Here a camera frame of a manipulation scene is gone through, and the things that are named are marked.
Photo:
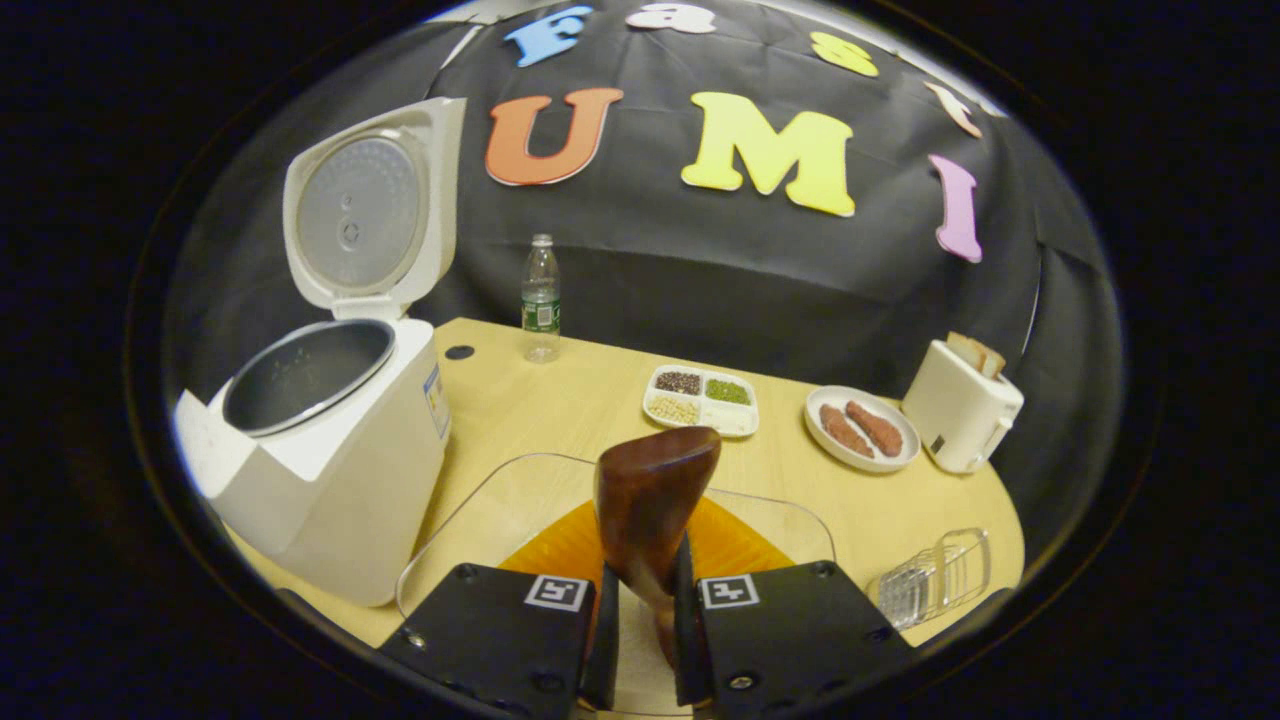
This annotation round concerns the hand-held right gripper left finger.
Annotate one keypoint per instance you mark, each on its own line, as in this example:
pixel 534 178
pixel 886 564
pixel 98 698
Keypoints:
pixel 490 640

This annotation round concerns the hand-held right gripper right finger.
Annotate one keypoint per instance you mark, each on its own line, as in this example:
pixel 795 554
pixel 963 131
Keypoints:
pixel 800 640

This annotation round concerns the clear glass chopstick holder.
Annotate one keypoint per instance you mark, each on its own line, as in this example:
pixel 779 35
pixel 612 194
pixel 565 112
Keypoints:
pixel 935 580

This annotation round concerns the brown wooden spoon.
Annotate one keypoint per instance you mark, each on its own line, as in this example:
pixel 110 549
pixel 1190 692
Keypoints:
pixel 650 500

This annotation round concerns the white rice cooker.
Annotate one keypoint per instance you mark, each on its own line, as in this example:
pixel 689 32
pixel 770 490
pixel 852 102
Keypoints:
pixel 330 480

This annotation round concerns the clear rounded tray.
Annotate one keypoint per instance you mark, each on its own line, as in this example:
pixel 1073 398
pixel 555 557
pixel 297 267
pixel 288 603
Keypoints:
pixel 480 520

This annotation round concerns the white round plate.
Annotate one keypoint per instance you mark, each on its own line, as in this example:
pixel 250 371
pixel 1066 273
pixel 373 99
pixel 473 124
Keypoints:
pixel 830 455

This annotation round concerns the pile of green beans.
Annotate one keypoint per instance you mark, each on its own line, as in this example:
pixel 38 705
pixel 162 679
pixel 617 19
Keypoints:
pixel 728 391

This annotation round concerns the white divided dish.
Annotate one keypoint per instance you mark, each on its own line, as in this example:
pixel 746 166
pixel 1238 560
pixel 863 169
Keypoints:
pixel 702 400

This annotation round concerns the pile of yellow soybeans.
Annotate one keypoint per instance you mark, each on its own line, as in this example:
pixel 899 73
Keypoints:
pixel 674 410

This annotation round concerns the cream toaster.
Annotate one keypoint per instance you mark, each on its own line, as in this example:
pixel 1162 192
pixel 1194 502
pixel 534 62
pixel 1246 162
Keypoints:
pixel 960 410

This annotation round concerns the pile of dark beans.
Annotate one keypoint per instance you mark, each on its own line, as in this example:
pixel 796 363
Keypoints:
pixel 678 383

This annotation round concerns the toasted bread slice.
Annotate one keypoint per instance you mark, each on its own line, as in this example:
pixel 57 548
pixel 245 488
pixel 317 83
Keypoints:
pixel 992 362
pixel 965 350

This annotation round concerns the clear plastic water bottle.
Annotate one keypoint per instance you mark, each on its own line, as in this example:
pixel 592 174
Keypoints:
pixel 541 310

